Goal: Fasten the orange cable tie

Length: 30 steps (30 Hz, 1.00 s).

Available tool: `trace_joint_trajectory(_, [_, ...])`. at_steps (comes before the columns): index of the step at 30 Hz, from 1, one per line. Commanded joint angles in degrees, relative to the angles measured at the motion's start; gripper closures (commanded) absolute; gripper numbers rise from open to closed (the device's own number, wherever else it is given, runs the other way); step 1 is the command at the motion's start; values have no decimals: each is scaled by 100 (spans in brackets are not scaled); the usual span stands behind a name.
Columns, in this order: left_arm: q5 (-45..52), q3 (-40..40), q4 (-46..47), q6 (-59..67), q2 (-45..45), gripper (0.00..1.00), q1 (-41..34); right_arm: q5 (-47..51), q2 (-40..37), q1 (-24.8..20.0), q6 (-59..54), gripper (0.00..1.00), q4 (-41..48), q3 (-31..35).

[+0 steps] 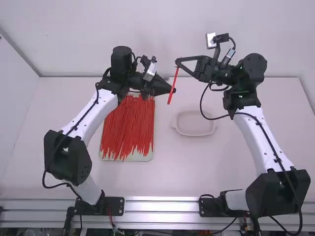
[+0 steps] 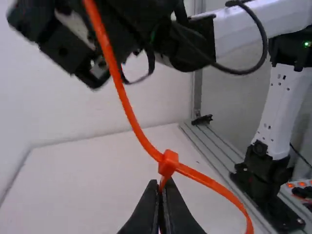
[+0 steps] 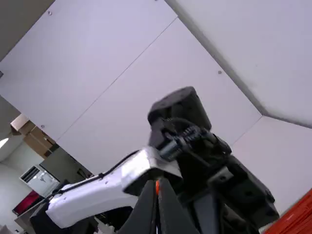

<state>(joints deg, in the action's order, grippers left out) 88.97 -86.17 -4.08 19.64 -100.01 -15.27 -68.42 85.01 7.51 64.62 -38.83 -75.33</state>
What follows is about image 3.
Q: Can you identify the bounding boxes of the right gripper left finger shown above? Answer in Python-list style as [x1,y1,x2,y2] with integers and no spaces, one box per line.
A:
[118,179,157,234]

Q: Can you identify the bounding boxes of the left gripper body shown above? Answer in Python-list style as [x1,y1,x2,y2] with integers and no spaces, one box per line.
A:
[148,86,280,234]

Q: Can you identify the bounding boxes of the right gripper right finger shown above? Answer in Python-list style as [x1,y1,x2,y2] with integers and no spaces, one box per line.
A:
[157,177,200,234]

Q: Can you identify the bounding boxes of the orange cable tie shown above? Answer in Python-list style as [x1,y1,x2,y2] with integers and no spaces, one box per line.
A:
[153,179,161,203]

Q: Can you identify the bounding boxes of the white air conditioner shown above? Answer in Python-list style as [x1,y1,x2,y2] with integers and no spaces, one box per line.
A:
[19,165,60,198]

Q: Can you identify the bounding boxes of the brown cardboard box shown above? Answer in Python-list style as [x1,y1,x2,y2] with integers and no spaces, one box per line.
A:
[10,113,59,159]

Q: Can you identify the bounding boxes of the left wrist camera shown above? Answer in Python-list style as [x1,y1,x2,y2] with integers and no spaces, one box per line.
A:
[158,136,186,162]

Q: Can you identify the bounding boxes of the row of orange cable ties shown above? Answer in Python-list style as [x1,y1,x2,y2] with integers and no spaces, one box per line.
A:
[264,187,312,234]

